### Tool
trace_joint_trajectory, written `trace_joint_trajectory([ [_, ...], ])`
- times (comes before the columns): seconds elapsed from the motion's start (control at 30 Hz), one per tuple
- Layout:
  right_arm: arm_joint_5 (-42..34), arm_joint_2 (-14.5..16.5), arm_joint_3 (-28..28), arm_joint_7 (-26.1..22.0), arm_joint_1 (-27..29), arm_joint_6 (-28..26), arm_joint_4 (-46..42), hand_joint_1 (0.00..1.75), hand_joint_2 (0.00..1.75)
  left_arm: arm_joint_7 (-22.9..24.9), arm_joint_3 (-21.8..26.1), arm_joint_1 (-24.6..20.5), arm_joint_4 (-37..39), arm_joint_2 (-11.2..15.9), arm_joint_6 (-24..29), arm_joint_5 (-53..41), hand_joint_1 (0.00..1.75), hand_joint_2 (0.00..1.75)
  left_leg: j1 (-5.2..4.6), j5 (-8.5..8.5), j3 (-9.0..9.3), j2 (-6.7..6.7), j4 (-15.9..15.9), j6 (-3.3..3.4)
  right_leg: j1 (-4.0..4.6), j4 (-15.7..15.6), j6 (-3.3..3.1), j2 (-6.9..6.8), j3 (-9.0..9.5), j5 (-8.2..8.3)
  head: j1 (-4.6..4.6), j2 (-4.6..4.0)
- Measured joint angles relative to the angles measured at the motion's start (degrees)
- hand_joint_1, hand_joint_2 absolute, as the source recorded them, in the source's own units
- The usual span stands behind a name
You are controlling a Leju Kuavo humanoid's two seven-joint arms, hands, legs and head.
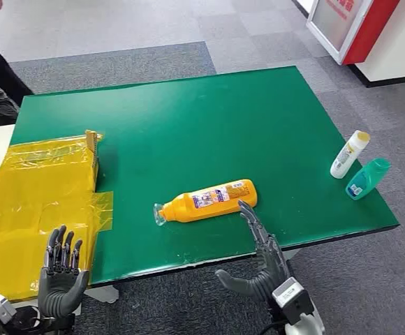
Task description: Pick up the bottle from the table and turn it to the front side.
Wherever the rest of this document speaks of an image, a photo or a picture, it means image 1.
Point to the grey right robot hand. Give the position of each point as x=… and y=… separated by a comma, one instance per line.
x=270, y=263

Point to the white table leg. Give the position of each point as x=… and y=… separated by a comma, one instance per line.
x=291, y=253
x=101, y=294

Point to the orange bottle with clear cap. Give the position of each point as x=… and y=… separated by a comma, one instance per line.
x=209, y=201

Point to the green table mat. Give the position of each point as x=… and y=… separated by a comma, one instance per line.
x=205, y=129

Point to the white bottle with yellow cap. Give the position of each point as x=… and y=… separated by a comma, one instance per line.
x=347, y=155

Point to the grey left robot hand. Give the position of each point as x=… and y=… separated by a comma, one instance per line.
x=60, y=291

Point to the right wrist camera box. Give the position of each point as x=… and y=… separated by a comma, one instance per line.
x=291, y=296

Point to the yellow taped cardboard box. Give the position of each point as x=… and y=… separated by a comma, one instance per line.
x=28, y=199

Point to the teal bottle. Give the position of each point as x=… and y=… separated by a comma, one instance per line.
x=366, y=179

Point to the red and white display stand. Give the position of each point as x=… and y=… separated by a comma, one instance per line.
x=359, y=27

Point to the white counter with black base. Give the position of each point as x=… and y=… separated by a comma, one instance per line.
x=398, y=51

